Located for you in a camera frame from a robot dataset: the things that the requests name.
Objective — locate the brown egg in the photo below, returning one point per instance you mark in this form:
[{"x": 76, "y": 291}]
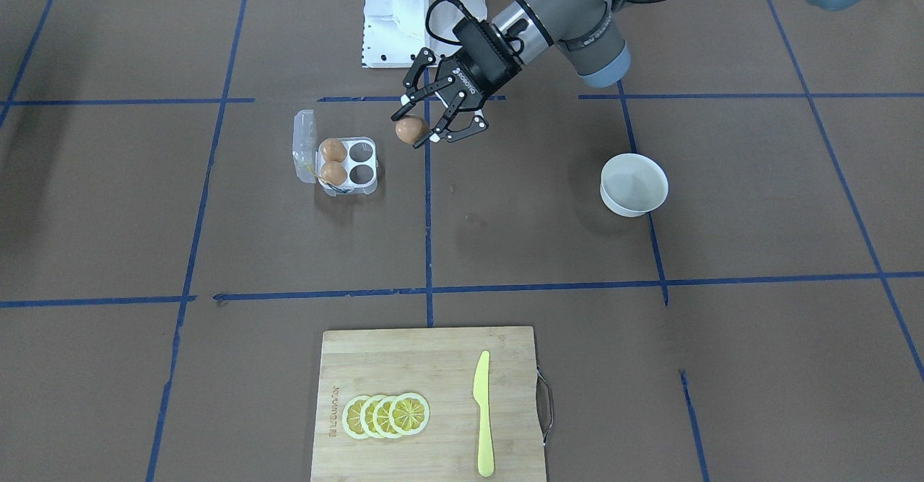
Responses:
[
  {"x": 411, "y": 129},
  {"x": 333, "y": 173},
  {"x": 333, "y": 149}
]

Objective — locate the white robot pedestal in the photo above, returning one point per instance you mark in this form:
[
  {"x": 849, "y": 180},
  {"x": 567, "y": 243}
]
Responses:
[{"x": 395, "y": 30}]

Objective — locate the yellow plastic knife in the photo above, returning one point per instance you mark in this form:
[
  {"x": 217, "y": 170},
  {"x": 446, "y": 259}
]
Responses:
[{"x": 485, "y": 465}]

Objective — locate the yellow lemon slice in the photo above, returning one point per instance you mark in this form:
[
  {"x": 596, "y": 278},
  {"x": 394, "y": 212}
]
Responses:
[
  {"x": 353, "y": 417},
  {"x": 367, "y": 416},
  {"x": 381, "y": 418},
  {"x": 409, "y": 414}
]

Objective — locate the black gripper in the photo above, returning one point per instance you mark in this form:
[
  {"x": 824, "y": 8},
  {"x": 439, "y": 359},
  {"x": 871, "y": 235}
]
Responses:
[{"x": 485, "y": 76}]

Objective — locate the white ceramic bowl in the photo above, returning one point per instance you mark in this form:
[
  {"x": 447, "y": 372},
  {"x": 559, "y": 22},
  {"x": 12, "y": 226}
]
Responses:
[{"x": 632, "y": 185}]

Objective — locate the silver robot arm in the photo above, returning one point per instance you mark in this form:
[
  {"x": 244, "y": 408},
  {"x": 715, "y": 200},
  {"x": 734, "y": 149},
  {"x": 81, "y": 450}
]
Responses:
[{"x": 584, "y": 31}]

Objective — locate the clear plastic egg box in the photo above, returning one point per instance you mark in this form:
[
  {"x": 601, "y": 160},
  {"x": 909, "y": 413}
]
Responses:
[{"x": 361, "y": 164}]

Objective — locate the brown egg in box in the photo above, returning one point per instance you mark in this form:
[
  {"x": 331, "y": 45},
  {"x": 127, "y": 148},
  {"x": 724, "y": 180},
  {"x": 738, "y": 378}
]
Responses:
[
  {"x": 333, "y": 173},
  {"x": 333, "y": 149}
]

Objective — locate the bamboo cutting board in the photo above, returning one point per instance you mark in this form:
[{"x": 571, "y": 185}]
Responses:
[{"x": 439, "y": 364}]

